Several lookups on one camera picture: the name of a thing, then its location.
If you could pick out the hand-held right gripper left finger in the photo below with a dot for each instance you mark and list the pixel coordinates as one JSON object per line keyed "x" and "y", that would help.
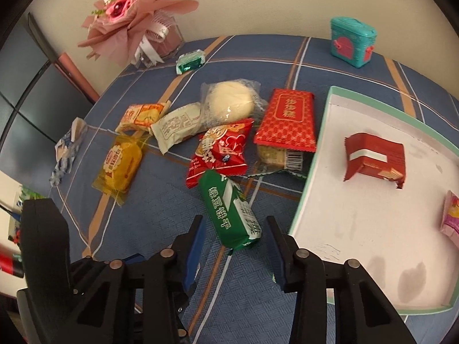
{"x": 192, "y": 254}

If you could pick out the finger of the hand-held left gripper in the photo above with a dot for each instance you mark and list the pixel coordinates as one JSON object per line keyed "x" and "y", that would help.
{"x": 134, "y": 258}

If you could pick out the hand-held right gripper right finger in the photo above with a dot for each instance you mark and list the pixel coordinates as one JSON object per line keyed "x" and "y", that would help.
{"x": 278, "y": 258}

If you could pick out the green biscuit packet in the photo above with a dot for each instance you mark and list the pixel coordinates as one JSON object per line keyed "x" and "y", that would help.
{"x": 229, "y": 211}

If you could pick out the white box with green rim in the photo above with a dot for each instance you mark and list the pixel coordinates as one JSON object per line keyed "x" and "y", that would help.
{"x": 358, "y": 215}

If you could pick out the yellow soft bread packet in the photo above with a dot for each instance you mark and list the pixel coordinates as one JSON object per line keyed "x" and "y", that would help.
{"x": 118, "y": 165}

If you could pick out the red heart snack packet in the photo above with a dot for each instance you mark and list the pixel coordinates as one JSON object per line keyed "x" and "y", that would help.
{"x": 218, "y": 150}

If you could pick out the red patterned cake packet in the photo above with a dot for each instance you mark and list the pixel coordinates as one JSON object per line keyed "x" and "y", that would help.
{"x": 287, "y": 125}

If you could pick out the bun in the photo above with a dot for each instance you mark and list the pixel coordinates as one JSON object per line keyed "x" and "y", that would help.
{"x": 229, "y": 100}

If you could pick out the blue and white wrapper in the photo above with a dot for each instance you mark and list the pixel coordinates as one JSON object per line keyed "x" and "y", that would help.
{"x": 68, "y": 143}

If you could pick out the beige snack packet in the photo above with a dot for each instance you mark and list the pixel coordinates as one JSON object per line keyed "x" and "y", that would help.
{"x": 177, "y": 125}

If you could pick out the dark red snack packet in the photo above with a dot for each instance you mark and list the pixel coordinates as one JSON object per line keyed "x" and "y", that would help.
{"x": 373, "y": 157}

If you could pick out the orange cracker packet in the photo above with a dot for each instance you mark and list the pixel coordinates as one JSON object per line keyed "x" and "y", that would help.
{"x": 140, "y": 116}

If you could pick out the dark glass cabinet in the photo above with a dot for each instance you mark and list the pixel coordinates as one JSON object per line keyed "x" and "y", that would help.
{"x": 28, "y": 96}

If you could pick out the pink and purple roll packet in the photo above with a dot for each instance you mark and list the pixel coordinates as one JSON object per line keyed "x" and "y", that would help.
{"x": 452, "y": 218}

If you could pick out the small green candy packet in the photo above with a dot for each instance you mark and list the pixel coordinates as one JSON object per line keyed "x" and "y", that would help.
{"x": 190, "y": 61}

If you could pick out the blue plaid tablecloth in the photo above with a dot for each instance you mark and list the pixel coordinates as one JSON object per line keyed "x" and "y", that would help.
{"x": 251, "y": 61}

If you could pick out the clear acrylic box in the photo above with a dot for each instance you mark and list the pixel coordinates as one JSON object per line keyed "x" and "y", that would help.
{"x": 172, "y": 39}

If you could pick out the teal toy box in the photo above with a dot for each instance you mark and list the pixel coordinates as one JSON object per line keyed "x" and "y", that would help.
{"x": 349, "y": 43}

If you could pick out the pink flower bouquet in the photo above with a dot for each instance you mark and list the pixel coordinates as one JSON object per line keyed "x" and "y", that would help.
{"x": 118, "y": 7}

